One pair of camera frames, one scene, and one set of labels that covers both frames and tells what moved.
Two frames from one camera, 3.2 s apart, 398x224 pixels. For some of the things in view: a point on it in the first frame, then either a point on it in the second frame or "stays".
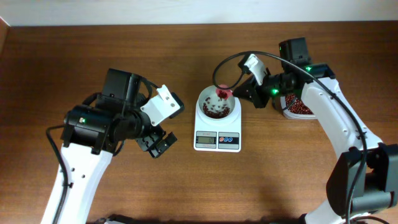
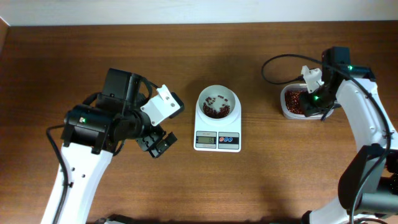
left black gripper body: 148,142 stays
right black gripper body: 257,94 → 315,107
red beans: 296,106 stays
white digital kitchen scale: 217,136 stays
